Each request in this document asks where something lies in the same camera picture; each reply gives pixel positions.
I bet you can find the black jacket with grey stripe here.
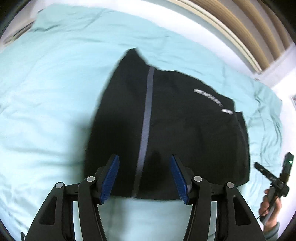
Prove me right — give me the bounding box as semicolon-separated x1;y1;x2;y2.
84;49;250;200

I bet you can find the beige slatted headboard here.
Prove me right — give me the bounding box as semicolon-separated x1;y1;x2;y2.
172;1;292;73

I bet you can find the person's right hand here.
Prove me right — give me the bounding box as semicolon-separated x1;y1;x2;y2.
258;189;282;230

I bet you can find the colourful wall map poster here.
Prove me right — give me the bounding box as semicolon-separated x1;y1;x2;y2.
292;94;296;108

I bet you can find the mint green bed duvet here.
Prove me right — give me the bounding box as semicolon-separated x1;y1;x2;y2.
1;4;282;240

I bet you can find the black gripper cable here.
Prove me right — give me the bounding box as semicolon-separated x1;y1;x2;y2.
255;194;280;227

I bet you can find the white bed sheet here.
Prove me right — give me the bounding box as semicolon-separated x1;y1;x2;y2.
1;1;263;76

